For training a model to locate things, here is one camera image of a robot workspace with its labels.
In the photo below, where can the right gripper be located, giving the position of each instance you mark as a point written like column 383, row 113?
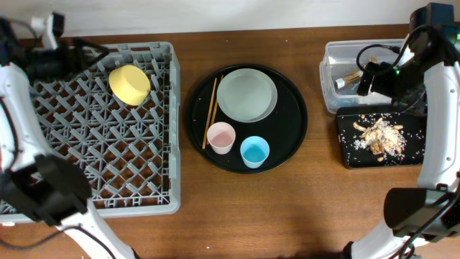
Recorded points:
column 382, row 71

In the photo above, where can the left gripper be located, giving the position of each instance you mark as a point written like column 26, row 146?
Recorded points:
column 76, row 54

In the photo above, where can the yellow bowl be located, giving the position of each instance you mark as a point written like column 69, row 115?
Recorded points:
column 129, row 84

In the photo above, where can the peanut shells and rice scraps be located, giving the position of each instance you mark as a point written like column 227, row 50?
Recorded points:
column 381, row 136

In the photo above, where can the grey plate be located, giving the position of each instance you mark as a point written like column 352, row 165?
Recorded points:
column 247, row 95

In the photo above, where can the pink cup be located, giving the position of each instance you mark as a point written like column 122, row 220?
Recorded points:
column 221, row 136

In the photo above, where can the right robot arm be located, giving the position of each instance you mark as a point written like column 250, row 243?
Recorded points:
column 424, row 77

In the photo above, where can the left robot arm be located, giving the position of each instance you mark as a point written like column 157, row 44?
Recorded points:
column 35, row 179

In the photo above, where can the grey dishwasher rack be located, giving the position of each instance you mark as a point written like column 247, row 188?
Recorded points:
column 129, row 154

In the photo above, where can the clear plastic storage bin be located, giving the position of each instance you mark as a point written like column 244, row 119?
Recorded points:
column 340, row 59

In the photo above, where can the black rectangular tray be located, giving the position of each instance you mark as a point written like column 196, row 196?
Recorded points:
column 413, row 158

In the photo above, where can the left wooden chopstick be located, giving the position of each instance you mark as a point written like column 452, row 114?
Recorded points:
column 209, row 115

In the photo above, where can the wooden chopstick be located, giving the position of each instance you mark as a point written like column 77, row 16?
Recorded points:
column 209, row 115
column 215, row 105

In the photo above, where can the right wooden chopstick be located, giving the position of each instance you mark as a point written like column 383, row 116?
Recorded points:
column 215, row 105

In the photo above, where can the blue cup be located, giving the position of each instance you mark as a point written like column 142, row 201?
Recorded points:
column 254, row 151

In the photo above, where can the round black tray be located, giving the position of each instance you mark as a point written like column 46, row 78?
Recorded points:
column 284, row 129

